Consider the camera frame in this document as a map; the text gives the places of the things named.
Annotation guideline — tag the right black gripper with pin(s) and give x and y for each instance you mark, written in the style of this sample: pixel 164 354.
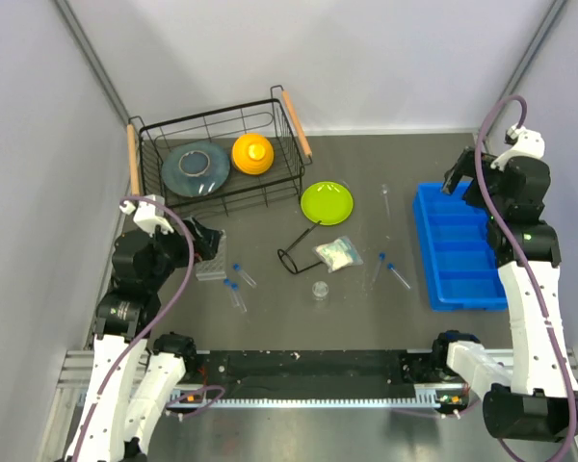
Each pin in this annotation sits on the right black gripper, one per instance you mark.
pixel 465 166

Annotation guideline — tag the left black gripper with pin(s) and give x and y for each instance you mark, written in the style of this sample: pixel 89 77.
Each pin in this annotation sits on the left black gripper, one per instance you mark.
pixel 206 240

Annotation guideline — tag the blue capped test tube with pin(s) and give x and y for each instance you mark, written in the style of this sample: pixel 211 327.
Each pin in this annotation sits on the blue capped test tube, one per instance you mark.
pixel 239 302
pixel 377 269
pixel 234 301
pixel 244 275
pixel 397 274

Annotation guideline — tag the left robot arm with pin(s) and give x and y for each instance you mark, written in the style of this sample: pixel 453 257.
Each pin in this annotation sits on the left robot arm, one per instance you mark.
pixel 132 377

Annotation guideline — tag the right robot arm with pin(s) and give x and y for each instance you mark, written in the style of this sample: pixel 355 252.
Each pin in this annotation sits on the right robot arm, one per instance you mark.
pixel 537 399

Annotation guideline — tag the clear tube rack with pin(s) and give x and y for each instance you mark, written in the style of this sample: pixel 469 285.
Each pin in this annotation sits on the clear tube rack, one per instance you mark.
pixel 214 269

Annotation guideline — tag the blue ceramic plate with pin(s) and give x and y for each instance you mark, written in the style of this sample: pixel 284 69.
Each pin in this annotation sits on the blue ceramic plate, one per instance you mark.
pixel 195 169

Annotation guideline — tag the clear glass pipette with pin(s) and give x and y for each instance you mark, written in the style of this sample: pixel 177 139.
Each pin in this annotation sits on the clear glass pipette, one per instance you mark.
pixel 385 197

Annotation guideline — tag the orange ribbed bowl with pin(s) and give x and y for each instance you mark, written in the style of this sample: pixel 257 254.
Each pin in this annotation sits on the orange ribbed bowl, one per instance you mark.
pixel 252 154

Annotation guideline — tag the blue plastic divided bin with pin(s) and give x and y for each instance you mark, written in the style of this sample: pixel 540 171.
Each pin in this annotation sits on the blue plastic divided bin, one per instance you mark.
pixel 459 265

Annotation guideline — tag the small clear round dish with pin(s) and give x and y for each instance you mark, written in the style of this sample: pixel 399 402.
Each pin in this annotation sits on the small clear round dish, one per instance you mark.
pixel 320 290

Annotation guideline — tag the lime green plate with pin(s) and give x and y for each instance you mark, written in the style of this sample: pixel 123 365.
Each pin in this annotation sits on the lime green plate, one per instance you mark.
pixel 327 203

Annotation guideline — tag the clear plastic bag with contents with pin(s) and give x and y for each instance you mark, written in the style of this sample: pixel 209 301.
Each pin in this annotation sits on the clear plastic bag with contents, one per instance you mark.
pixel 338 254

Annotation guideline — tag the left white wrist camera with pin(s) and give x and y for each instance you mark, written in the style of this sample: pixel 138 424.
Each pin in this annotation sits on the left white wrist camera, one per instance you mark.
pixel 147 216

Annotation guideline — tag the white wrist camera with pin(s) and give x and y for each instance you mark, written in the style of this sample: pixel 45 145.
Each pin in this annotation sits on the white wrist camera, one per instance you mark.
pixel 147 216
pixel 523 143

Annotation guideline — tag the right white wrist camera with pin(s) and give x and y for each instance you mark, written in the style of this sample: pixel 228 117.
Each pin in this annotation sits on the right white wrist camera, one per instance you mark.
pixel 523 143

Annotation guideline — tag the black wire basket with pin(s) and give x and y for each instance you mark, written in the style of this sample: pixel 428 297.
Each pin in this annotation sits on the black wire basket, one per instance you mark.
pixel 274 118

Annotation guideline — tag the black wire stand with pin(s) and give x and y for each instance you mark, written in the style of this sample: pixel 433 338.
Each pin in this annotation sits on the black wire stand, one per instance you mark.
pixel 286 255

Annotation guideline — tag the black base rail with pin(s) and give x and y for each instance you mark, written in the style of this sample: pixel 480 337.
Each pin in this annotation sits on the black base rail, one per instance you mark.
pixel 317 374

